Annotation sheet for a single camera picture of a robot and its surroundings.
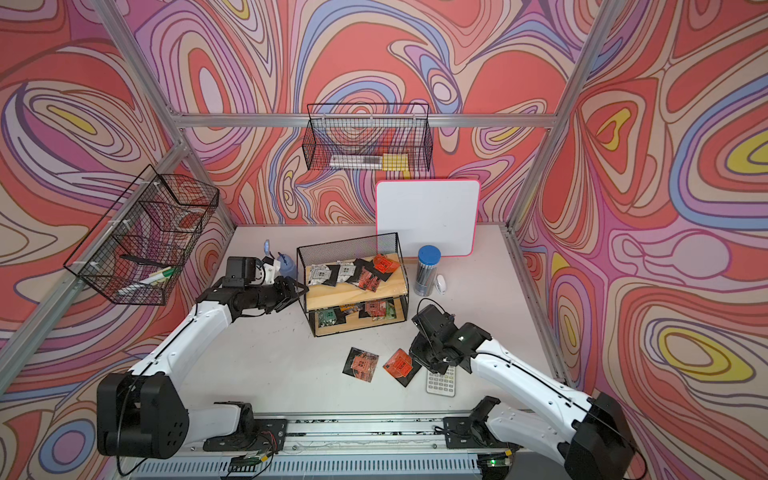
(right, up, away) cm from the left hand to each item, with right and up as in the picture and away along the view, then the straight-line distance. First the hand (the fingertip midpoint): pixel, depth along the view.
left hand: (305, 292), depth 83 cm
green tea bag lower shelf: (+4, -9, +10) cm, 14 cm away
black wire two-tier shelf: (+14, +2, -1) cm, 14 cm away
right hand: (+31, -18, -5) cm, 36 cm away
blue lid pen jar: (+36, +10, +3) cm, 37 cm away
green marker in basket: (-31, +6, -11) cm, 33 cm away
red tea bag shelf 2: (+23, +8, +3) cm, 24 cm away
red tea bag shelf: (+19, -6, +10) cm, 23 cm away
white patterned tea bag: (+5, +5, +1) cm, 7 cm away
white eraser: (+41, +1, +16) cm, 44 cm away
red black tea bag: (+28, -21, +1) cm, 35 cm away
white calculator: (+38, -25, -3) cm, 46 cm away
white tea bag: (+11, +6, +1) cm, 13 cm away
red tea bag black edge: (+16, -21, +1) cm, 26 cm away
